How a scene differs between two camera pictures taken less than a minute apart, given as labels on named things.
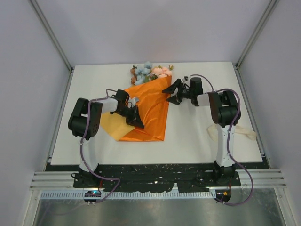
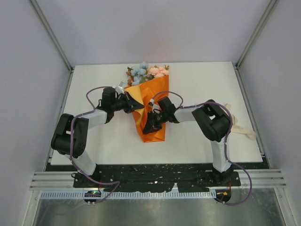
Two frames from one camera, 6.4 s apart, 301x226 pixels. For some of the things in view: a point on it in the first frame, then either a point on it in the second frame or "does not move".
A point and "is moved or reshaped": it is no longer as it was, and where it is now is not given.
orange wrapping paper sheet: (152, 108) is moved or reshaped
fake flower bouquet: (147, 73) is moved or reshaped
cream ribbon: (212, 132) does not move
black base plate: (154, 178) does not move
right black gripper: (171, 89) to (152, 125)
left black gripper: (135, 119) to (132, 105)
